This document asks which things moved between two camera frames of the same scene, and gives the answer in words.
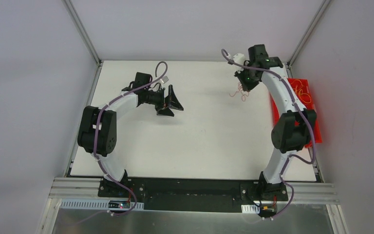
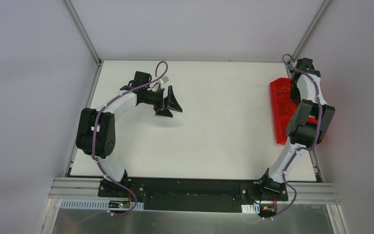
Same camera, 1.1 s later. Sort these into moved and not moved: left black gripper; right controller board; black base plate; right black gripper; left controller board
Moved: right black gripper
Not moved: left controller board; left black gripper; black base plate; right controller board
